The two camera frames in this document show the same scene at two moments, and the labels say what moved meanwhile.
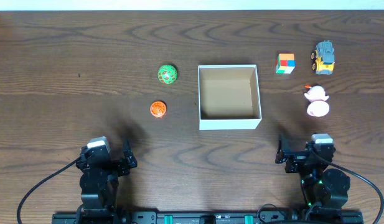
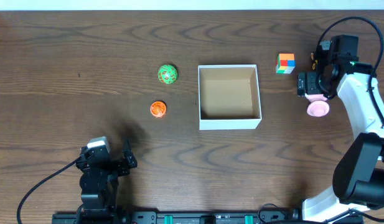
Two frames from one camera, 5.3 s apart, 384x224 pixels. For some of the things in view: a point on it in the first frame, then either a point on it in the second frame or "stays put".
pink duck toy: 317,106 stays put
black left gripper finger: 126,149 stays put
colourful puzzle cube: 285,63 stays put
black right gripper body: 297,160 → 315,83
